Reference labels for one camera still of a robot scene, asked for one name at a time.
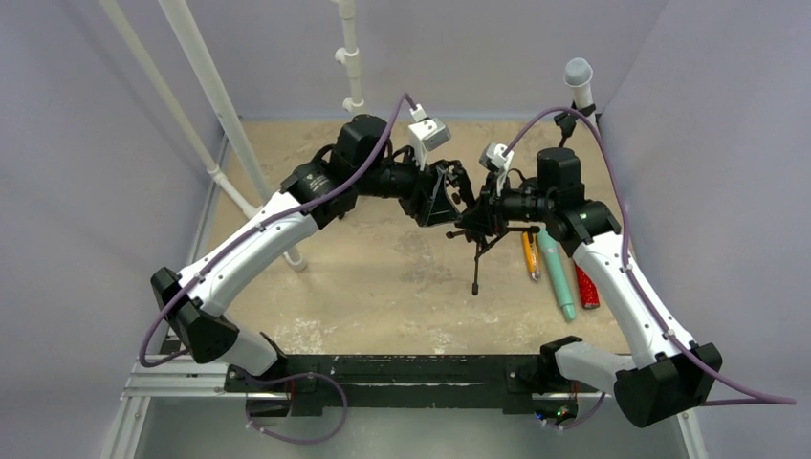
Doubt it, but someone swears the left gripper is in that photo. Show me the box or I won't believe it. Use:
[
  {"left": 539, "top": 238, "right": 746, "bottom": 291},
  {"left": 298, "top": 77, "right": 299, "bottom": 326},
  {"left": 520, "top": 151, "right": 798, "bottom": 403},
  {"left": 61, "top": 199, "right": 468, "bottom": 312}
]
[{"left": 356, "top": 142, "right": 462, "bottom": 227}]

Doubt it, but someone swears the black tripod stand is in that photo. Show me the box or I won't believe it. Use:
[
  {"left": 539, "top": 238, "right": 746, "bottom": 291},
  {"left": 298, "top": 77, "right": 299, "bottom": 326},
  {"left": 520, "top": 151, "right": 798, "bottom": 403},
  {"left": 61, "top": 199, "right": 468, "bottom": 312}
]
[{"left": 433, "top": 158, "right": 543, "bottom": 297}]

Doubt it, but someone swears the teal toy microphone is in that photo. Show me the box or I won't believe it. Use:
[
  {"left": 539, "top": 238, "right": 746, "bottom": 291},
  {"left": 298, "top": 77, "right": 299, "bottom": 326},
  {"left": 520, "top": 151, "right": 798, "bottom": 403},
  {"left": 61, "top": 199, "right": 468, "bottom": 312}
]
[{"left": 537, "top": 229, "right": 576, "bottom": 322}]

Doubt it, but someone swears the red glitter microphone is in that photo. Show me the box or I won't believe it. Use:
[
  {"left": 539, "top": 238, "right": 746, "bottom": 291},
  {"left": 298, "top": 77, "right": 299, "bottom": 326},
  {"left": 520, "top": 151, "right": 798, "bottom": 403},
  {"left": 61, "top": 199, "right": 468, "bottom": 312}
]
[{"left": 574, "top": 264, "right": 601, "bottom": 310}]

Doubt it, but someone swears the white microphone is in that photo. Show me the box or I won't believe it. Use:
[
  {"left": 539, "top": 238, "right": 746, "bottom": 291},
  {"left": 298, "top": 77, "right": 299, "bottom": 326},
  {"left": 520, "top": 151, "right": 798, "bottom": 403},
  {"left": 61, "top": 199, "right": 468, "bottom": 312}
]
[{"left": 564, "top": 57, "right": 597, "bottom": 124}]

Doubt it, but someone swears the black round-base mic stand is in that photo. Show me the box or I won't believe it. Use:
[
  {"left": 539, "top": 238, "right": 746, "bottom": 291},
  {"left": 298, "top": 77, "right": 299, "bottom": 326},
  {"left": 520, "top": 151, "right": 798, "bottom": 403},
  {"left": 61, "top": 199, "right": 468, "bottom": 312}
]
[{"left": 553, "top": 102, "right": 596, "bottom": 148}]

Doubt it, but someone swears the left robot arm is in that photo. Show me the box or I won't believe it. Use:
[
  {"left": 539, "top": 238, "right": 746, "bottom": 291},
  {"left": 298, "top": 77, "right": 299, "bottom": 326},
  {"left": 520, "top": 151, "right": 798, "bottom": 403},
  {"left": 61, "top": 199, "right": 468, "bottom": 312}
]
[{"left": 150, "top": 115, "right": 458, "bottom": 391}]

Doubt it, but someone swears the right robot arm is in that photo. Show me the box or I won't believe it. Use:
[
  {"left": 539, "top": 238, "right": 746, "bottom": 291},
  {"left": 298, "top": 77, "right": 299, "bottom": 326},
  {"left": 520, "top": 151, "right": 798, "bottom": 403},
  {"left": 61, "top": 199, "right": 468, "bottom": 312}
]
[{"left": 455, "top": 143, "right": 723, "bottom": 428}]

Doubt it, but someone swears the yellow utility knife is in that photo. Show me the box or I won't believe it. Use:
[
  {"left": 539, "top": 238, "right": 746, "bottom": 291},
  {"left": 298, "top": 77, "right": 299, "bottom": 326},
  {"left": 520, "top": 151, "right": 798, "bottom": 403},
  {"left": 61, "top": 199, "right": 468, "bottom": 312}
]
[{"left": 521, "top": 231, "right": 540, "bottom": 282}]

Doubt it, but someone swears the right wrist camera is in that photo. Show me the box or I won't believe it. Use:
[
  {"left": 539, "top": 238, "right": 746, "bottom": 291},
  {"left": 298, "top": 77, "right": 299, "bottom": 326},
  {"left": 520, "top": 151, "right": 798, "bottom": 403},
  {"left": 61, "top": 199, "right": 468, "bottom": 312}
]
[{"left": 478, "top": 142, "right": 515, "bottom": 195}]

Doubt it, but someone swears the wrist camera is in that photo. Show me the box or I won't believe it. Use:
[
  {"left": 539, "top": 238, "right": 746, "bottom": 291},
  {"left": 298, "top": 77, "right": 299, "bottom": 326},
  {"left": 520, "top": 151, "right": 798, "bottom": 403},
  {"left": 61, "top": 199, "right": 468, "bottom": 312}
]
[
  {"left": 478, "top": 142, "right": 515, "bottom": 195},
  {"left": 407, "top": 104, "right": 451, "bottom": 170}
]

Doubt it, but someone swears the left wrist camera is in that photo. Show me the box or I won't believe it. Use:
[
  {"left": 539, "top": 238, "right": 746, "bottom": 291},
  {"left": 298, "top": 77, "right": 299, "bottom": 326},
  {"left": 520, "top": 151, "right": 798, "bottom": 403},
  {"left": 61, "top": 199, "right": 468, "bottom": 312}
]
[{"left": 407, "top": 104, "right": 451, "bottom": 170}]

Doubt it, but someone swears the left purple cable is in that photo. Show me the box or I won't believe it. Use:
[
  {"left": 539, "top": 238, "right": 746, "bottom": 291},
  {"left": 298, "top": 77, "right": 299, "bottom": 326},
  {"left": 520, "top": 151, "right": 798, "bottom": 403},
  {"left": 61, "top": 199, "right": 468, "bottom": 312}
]
[{"left": 138, "top": 93, "right": 420, "bottom": 445}]

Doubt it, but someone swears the purple cable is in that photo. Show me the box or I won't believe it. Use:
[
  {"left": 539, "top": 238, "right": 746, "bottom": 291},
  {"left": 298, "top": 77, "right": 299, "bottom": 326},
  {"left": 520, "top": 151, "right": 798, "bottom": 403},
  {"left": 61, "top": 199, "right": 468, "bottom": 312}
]
[
  {"left": 138, "top": 93, "right": 420, "bottom": 445},
  {"left": 503, "top": 106, "right": 797, "bottom": 432}
]

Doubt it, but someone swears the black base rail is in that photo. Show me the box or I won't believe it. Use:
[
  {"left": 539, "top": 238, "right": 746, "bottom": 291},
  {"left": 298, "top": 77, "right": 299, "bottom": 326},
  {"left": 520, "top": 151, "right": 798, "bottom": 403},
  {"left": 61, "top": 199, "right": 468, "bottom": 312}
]
[{"left": 224, "top": 354, "right": 597, "bottom": 417}]

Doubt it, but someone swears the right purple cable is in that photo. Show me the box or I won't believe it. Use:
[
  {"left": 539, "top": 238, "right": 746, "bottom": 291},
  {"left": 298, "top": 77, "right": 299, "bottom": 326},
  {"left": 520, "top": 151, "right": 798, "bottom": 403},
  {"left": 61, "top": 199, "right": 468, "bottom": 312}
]
[{"left": 503, "top": 106, "right": 797, "bottom": 432}]

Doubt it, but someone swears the white PVC pipe frame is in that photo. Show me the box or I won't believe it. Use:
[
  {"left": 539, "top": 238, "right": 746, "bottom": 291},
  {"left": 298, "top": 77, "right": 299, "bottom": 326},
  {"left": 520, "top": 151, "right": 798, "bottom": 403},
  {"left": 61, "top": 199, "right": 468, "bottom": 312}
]
[{"left": 100, "top": 0, "right": 369, "bottom": 273}]

